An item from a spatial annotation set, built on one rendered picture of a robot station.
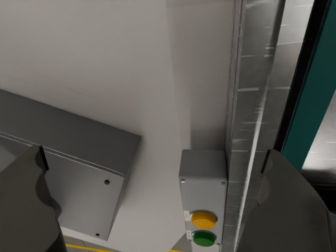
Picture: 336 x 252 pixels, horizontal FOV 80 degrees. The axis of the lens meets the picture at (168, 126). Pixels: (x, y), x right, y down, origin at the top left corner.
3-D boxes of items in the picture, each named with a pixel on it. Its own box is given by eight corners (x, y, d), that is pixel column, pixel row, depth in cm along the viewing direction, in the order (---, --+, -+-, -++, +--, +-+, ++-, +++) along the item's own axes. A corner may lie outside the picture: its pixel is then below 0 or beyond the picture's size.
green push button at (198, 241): (194, 235, 41) (193, 245, 40) (193, 225, 39) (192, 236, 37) (214, 237, 40) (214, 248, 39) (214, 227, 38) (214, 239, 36)
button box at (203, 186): (189, 214, 46) (186, 242, 42) (182, 148, 34) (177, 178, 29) (220, 216, 45) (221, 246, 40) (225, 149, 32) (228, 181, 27)
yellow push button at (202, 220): (192, 217, 37) (191, 228, 35) (191, 205, 34) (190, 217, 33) (215, 219, 36) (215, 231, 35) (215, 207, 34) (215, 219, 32)
